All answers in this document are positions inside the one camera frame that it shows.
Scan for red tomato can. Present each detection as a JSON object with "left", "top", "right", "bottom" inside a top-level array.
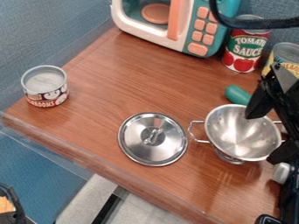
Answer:
[{"left": 220, "top": 14, "right": 273, "bottom": 74}]

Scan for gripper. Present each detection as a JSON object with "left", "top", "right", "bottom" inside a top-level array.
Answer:
[{"left": 244, "top": 62, "right": 299, "bottom": 166}]

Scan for short mushroom can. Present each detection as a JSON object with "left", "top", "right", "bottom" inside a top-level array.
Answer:
[{"left": 19, "top": 64, "right": 71, "bottom": 109}]

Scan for silver lid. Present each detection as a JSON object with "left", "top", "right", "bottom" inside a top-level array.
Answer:
[{"left": 116, "top": 112, "right": 190, "bottom": 167}]

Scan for toy microwave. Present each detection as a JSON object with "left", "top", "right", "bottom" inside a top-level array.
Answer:
[{"left": 109, "top": 0, "right": 242, "bottom": 59}]

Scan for green toy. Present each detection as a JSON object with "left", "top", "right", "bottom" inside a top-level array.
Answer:
[{"left": 223, "top": 84, "right": 253, "bottom": 106}]

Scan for silver strainer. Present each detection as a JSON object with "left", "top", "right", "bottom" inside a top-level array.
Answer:
[{"left": 188, "top": 103, "right": 285, "bottom": 165}]

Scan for yellow can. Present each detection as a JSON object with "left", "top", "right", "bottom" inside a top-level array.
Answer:
[{"left": 260, "top": 41, "right": 299, "bottom": 80}]

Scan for black cable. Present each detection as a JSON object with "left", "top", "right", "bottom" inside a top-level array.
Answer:
[{"left": 207, "top": 0, "right": 299, "bottom": 30}]

